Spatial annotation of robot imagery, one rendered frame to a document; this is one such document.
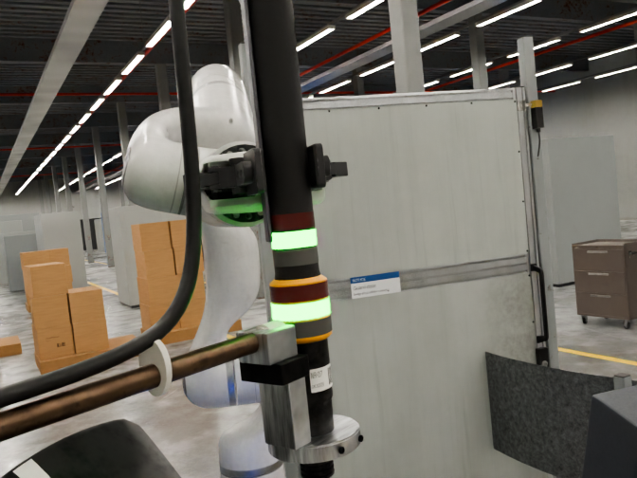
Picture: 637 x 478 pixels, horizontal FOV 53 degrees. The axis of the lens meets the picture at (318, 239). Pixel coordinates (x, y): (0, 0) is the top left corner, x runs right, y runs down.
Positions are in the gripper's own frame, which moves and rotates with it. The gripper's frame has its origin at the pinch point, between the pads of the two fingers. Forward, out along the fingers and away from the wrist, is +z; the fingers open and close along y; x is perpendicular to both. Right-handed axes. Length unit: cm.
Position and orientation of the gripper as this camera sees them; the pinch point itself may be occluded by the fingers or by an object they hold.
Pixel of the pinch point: (283, 170)
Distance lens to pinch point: 47.4
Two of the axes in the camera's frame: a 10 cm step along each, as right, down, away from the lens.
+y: -9.5, 1.1, -2.9
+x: -1.0, -9.9, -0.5
